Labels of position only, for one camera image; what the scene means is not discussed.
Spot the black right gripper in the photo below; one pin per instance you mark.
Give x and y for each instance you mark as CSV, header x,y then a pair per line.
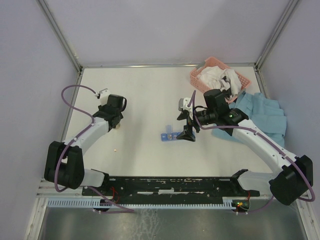
x,y
187,132

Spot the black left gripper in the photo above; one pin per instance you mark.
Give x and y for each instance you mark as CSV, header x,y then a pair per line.
x,y
121,115

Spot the clear bottle of yellow capsules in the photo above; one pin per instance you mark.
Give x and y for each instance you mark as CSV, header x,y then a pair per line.
x,y
117,126

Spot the blue weekly pill organizer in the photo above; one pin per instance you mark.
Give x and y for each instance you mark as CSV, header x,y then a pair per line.
x,y
169,134

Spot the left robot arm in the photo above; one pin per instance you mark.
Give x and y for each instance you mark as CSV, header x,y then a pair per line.
x,y
65,160

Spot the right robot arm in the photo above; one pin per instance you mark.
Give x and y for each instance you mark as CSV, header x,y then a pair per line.
x,y
291,177

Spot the pink perforated plastic basket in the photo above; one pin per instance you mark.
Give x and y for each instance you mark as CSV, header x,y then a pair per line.
x,y
209,62

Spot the white crumpled cloth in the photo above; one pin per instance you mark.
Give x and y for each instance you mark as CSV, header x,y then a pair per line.
x,y
223,79

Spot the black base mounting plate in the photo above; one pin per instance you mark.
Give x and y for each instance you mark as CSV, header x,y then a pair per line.
x,y
173,190

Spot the light blue cloth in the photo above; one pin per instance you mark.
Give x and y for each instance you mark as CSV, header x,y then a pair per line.
x,y
265,113

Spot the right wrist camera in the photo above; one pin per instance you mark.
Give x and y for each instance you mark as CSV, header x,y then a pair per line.
x,y
185,104

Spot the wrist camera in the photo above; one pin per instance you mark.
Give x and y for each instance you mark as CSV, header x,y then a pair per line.
x,y
103,96
185,104

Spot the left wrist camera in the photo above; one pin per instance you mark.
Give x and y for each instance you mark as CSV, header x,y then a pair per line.
x,y
103,96

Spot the light blue cable duct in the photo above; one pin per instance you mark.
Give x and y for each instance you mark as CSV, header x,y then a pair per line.
x,y
96,203

